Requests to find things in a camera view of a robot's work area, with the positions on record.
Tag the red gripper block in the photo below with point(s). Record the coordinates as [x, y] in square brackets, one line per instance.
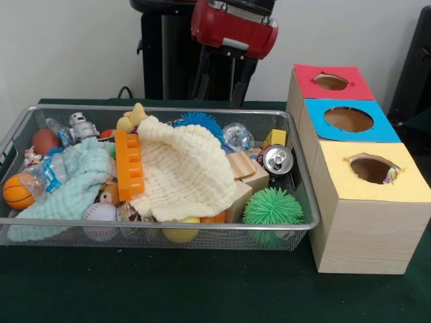
[232, 30]

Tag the silver toy robot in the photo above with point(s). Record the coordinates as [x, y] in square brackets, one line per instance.
[82, 126]

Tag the cream waffle cloth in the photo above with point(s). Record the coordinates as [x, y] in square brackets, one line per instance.
[185, 168]

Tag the small orange basketball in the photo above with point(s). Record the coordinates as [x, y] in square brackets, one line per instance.
[18, 193]

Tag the white baseball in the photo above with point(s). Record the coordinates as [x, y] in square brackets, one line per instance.
[101, 215]

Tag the silver soda can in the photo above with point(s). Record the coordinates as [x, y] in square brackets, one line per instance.
[277, 159]

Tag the wooden box with three holes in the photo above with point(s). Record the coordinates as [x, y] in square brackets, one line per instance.
[367, 228]

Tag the colourful polka dot cloth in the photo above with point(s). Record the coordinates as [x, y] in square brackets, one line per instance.
[390, 175]

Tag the mint green knitted cloth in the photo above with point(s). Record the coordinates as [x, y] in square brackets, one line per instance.
[77, 188]

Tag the blue spiky ball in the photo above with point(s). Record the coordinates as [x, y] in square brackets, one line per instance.
[202, 119]

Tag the orange plastic compartment tray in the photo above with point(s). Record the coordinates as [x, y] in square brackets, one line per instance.
[129, 168]

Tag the large green spiky ball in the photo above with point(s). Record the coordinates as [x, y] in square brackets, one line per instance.
[272, 207]

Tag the dark green table cloth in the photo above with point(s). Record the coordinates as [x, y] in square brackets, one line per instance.
[202, 286]

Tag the ridged wooden soap dish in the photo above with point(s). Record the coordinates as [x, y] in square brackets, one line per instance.
[240, 165]

